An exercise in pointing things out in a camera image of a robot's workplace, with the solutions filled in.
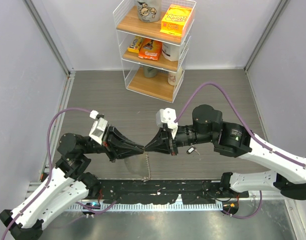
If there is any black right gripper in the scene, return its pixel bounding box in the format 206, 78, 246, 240
145, 124, 216, 155

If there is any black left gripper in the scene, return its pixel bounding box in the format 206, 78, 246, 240
83, 122, 145, 161

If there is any key with black tag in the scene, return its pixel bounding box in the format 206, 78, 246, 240
186, 145, 200, 155

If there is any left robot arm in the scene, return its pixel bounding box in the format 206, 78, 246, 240
0, 126, 144, 240

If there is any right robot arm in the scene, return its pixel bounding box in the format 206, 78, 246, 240
144, 104, 306, 200

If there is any white cup red print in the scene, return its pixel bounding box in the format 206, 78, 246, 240
167, 67, 183, 86

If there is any green grey cup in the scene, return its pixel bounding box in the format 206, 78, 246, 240
143, 65, 158, 78

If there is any white pouch with label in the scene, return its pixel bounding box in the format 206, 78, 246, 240
161, 42, 184, 62

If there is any orange snack bag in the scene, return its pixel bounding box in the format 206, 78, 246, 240
138, 38, 163, 61

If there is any yellow candy bag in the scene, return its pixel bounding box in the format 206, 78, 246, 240
127, 35, 145, 54

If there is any yellow orange snack box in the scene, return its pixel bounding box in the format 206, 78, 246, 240
160, 4, 193, 37

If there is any grey cartoon mug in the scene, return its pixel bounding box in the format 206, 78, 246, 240
134, 0, 162, 23

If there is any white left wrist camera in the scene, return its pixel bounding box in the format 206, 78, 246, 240
89, 110, 108, 145

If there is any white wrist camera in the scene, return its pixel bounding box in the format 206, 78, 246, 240
155, 108, 179, 139
89, 110, 108, 145

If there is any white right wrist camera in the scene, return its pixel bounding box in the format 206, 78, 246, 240
155, 108, 179, 139

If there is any slotted cable duct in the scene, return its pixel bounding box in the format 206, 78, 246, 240
67, 201, 224, 213

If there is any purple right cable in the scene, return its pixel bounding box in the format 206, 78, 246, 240
174, 81, 306, 171

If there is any white wire shelf rack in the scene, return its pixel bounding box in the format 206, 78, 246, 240
113, 0, 196, 103

